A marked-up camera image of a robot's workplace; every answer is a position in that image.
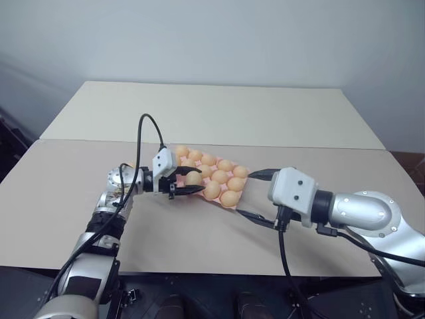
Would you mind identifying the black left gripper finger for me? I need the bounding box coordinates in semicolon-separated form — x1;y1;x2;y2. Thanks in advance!
170;166;203;179
173;185;205;198

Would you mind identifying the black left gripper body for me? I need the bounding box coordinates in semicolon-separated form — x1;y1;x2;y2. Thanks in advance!
154;173;178;201

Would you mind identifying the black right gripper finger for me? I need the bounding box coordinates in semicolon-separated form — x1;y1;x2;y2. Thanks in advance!
236;209;277;230
248;168;282;182

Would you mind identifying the pink egg tray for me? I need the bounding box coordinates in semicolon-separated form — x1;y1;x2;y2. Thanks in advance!
173;146;250;211

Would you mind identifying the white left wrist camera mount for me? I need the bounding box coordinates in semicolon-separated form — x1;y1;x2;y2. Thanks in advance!
151;148;182;187

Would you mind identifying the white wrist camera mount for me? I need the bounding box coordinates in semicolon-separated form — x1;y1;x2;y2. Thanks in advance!
151;148;182;187
267;167;322;229

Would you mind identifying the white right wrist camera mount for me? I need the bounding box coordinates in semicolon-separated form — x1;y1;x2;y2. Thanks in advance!
267;167;322;229

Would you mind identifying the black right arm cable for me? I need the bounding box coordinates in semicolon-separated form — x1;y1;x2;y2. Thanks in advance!
316;222;425;268

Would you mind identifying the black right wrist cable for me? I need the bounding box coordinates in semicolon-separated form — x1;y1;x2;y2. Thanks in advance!
274;204;311;319

